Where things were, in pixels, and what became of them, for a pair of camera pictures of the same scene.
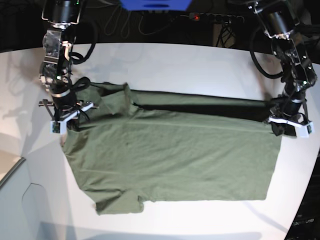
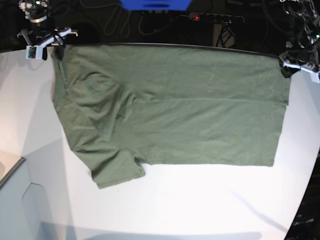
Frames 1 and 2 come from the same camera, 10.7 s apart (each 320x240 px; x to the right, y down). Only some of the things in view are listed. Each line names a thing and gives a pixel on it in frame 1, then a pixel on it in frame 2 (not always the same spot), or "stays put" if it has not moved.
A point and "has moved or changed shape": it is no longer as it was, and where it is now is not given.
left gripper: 63,98 to 41,31
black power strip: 215,18 stays put
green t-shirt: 134,147 has moved or changed shape
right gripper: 289,104 to 303,54
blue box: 155,5 stays put
